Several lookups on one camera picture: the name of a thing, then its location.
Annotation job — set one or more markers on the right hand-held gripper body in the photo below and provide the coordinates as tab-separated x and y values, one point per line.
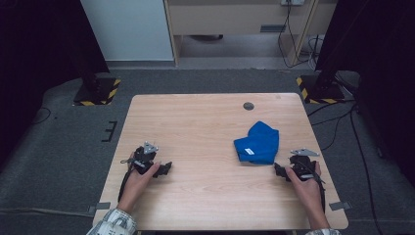
303	166

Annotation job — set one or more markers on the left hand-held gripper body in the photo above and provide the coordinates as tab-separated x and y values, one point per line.
143	160

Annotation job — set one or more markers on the blue cloth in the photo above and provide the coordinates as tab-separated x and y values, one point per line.
261	143

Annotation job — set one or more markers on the person's right hand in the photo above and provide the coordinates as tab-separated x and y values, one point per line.
310	192

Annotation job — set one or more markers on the person's left hand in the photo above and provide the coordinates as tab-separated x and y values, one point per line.
137	186

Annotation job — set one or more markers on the grey tape piece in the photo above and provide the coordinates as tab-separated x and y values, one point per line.
102	206
339	205

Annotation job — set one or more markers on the grey round table grommet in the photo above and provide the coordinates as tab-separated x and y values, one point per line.
248	106

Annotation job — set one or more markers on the black stand with striped base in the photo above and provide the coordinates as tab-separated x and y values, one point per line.
321	89
98	93

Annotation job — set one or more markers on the dark curtain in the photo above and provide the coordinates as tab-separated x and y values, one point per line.
39	65
385	65

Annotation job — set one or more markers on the white panel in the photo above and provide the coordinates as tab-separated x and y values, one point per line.
127	29

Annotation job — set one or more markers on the light wooden desk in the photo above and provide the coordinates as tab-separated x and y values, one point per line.
228	18

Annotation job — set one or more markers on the white power strip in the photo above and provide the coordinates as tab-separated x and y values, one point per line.
292	2

